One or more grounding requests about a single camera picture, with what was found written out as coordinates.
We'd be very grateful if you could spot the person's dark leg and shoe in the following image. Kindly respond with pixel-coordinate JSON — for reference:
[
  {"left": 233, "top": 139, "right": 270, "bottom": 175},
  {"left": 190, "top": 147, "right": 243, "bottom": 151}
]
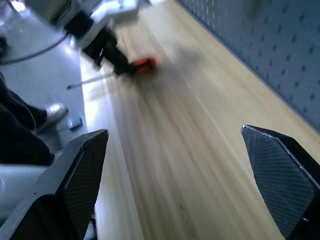
[{"left": 0, "top": 71, "right": 55, "bottom": 167}]

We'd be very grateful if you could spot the shiny silver rounded part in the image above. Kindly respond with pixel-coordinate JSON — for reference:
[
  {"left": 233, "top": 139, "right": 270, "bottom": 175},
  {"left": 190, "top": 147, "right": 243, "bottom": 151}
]
[{"left": 36, "top": 102, "right": 69, "bottom": 134}]

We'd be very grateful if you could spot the orange and black screwdriver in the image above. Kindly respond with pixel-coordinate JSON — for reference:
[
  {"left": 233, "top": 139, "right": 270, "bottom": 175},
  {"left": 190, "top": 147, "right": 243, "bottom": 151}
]
[{"left": 66, "top": 56, "right": 159, "bottom": 91}]

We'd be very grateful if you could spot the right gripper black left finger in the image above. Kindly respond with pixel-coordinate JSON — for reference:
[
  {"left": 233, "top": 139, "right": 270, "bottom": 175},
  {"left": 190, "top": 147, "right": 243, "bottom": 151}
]
[{"left": 0, "top": 128, "right": 110, "bottom": 240}]

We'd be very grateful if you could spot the small dark floor block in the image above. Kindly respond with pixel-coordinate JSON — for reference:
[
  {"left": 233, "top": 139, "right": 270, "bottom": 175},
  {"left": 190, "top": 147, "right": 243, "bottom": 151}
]
[{"left": 67, "top": 116, "right": 83, "bottom": 132}]

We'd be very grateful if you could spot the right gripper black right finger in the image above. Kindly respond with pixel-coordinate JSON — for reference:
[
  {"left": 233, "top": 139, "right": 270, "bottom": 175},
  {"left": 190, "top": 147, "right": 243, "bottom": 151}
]
[{"left": 240, "top": 124, "right": 320, "bottom": 240}]

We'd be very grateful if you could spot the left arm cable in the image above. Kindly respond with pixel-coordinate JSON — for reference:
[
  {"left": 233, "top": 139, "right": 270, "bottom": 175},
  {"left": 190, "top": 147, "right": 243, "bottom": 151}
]
[{"left": 0, "top": 0, "right": 73, "bottom": 67}]

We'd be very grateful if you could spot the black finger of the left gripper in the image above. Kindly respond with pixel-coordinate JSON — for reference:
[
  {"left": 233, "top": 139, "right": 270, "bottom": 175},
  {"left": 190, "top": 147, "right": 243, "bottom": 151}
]
[
  {"left": 113, "top": 46, "right": 138, "bottom": 74},
  {"left": 104, "top": 57, "right": 131, "bottom": 76}
]

